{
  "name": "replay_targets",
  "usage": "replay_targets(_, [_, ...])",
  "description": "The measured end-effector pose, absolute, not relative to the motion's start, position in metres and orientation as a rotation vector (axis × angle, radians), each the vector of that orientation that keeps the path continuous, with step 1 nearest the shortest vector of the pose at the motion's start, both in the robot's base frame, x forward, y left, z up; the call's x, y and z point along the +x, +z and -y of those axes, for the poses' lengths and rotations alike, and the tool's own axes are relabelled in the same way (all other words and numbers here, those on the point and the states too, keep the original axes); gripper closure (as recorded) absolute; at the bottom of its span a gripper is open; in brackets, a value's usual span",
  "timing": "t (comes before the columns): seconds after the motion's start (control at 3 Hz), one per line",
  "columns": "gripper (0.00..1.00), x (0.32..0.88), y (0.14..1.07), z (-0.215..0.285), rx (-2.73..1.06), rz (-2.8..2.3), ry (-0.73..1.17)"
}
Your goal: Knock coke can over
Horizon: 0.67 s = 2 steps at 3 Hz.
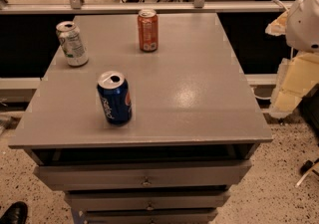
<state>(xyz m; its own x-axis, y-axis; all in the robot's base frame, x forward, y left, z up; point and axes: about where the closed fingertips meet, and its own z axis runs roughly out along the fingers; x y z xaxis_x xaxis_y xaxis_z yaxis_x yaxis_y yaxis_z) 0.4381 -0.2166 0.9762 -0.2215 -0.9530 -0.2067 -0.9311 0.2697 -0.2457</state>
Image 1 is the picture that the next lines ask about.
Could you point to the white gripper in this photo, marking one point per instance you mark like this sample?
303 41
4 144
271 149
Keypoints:
305 24

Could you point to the blue pepsi can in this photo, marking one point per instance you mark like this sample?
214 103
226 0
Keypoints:
114 94

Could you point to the cabinet drawer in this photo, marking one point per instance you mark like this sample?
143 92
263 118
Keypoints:
164 216
142 175
152 200

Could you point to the top cabinet drawer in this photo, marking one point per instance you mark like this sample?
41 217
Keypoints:
142 175

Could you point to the grey drawer cabinet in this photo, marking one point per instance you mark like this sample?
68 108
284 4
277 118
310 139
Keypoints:
190 101

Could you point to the middle cabinet drawer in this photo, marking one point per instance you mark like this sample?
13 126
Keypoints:
152 200

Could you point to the black shoe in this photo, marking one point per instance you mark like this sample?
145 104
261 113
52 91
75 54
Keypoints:
16 214

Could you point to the bottom cabinet drawer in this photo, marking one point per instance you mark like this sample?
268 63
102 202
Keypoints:
164 216

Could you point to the orange-red coke can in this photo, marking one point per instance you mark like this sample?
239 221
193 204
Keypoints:
148 24

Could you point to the white green soda can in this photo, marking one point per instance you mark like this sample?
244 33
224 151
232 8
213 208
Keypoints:
68 34

